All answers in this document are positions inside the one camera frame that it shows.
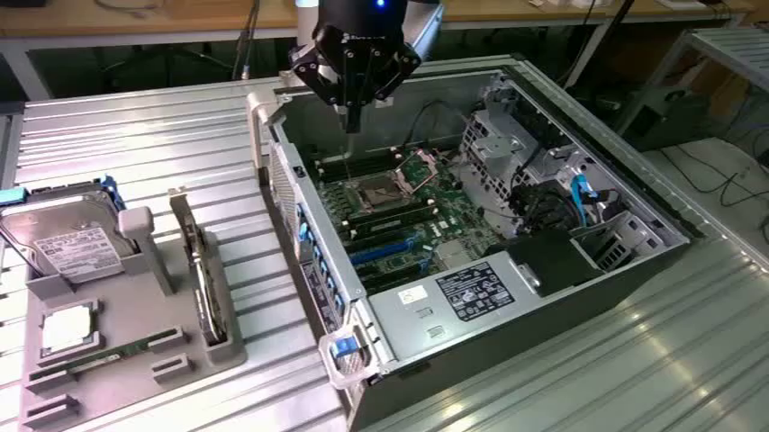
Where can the silver CPU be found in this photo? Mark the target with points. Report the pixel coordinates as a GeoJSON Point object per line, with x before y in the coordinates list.
{"type": "Point", "coordinates": [66, 328]}

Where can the black fan shroud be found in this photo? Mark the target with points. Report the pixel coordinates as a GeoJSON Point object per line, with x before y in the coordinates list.
{"type": "Point", "coordinates": [541, 256]}

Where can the metal socket cover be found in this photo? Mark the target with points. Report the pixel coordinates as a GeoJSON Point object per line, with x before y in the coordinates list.
{"type": "Point", "coordinates": [428, 157]}

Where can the wooden desk white frame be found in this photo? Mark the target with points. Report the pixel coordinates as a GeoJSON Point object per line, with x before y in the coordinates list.
{"type": "Point", "coordinates": [181, 20]}

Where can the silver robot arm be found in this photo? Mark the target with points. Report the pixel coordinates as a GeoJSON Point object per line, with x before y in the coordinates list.
{"type": "Point", "coordinates": [428, 31]}

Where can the blue expansion slot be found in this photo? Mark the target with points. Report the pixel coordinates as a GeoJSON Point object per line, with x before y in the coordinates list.
{"type": "Point", "coordinates": [385, 252]}

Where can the long black expansion slot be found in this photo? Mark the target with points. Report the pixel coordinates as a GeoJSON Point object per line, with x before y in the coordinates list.
{"type": "Point", "coordinates": [389, 270]}
{"type": "Point", "coordinates": [394, 279]}
{"type": "Point", "coordinates": [380, 240]}

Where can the perforated silver drive cage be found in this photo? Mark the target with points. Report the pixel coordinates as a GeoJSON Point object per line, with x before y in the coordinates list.
{"type": "Point", "coordinates": [493, 148]}

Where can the black RAM slot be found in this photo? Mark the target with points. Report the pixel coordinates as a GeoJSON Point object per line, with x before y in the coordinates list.
{"type": "Point", "coordinates": [366, 176]}
{"type": "Point", "coordinates": [388, 217]}
{"type": "Point", "coordinates": [366, 157]}
{"type": "Point", "coordinates": [368, 163]}
{"type": "Point", "coordinates": [385, 212]}
{"type": "Point", "coordinates": [368, 169]}

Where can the green motherboard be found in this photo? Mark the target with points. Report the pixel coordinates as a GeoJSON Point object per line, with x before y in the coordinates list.
{"type": "Point", "coordinates": [457, 216]}

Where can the grey slatted metal shelf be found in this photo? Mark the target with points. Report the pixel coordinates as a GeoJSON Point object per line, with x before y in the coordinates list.
{"type": "Point", "coordinates": [733, 49]}

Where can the black box device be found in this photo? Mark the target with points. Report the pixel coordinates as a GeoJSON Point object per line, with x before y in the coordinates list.
{"type": "Point", "coordinates": [667, 117]}

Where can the silver chipset heat sink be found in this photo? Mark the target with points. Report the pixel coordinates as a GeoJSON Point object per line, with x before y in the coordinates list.
{"type": "Point", "coordinates": [453, 252]}

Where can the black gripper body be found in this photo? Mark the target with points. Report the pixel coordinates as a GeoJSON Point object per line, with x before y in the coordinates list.
{"type": "Point", "coordinates": [361, 22]}

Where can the translucent case latch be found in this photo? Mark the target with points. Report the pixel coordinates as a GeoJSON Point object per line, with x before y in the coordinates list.
{"type": "Point", "coordinates": [342, 373]}

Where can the blue disk carrier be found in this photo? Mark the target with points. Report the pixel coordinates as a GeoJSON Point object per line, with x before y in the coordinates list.
{"type": "Point", "coordinates": [114, 193]}

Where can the black graphics card silver bracket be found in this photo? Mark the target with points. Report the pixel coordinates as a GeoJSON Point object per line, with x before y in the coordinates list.
{"type": "Point", "coordinates": [207, 279]}

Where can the CPU socket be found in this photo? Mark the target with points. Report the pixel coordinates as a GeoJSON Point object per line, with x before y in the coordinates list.
{"type": "Point", "coordinates": [381, 195]}

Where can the green RAM stick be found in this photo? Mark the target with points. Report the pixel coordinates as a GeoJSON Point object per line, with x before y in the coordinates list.
{"type": "Point", "coordinates": [97, 357]}
{"type": "Point", "coordinates": [390, 224]}

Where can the grey parts rack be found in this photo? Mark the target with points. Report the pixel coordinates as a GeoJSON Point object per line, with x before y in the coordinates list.
{"type": "Point", "coordinates": [133, 315]}

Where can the thin locking lever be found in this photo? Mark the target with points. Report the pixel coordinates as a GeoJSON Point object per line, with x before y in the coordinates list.
{"type": "Point", "coordinates": [348, 166]}

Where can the open grey PC case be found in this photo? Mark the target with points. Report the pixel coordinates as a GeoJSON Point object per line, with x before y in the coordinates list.
{"type": "Point", "coordinates": [457, 90]}

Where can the silver disk bay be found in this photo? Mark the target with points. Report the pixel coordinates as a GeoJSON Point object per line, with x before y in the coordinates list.
{"type": "Point", "coordinates": [619, 243]}

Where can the blue slot latch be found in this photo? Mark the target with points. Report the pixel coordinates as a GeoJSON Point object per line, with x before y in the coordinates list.
{"type": "Point", "coordinates": [325, 266]}
{"type": "Point", "coordinates": [318, 248]}
{"type": "Point", "coordinates": [333, 284]}
{"type": "Point", "coordinates": [340, 303]}
{"type": "Point", "coordinates": [306, 230]}

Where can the silver hard disk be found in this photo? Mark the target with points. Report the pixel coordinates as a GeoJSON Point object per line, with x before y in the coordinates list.
{"type": "Point", "coordinates": [66, 234]}

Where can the silver power supply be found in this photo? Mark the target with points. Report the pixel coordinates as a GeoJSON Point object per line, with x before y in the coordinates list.
{"type": "Point", "coordinates": [421, 315]}

